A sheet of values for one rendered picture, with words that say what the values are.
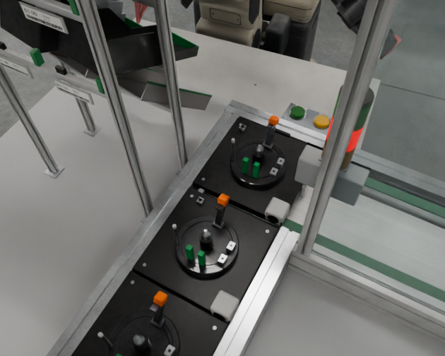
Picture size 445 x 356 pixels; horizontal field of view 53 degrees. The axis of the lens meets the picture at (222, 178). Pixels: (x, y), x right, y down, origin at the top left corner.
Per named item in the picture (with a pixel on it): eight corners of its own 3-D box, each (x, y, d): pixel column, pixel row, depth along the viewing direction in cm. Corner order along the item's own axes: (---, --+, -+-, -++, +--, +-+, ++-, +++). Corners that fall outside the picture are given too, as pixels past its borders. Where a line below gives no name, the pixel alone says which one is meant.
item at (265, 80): (135, 24, 166) (134, 17, 164) (378, 85, 146) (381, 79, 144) (22, 165, 130) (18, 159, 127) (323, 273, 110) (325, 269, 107)
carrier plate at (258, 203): (237, 121, 122) (237, 116, 120) (319, 155, 115) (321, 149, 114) (192, 186, 110) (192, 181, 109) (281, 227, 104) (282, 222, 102)
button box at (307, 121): (288, 116, 130) (290, 100, 125) (357, 142, 124) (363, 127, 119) (278, 132, 126) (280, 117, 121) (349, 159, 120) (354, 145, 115)
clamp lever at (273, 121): (265, 140, 112) (272, 114, 108) (273, 143, 112) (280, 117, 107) (260, 146, 110) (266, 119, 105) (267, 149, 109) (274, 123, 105)
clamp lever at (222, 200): (216, 218, 100) (222, 192, 95) (224, 222, 99) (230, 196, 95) (208, 227, 97) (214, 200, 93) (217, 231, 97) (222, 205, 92)
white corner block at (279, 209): (271, 204, 107) (273, 196, 104) (289, 212, 106) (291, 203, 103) (263, 220, 105) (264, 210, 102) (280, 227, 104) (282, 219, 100)
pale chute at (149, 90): (169, 89, 124) (175, 74, 123) (205, 110, 120) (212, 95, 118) (99, 74, 99) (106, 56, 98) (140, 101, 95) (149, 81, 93)
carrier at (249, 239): (189, 191, 110) (185, 160, 99) (278, 232, 103) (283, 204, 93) (133, 272, 98) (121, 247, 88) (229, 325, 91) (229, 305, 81)
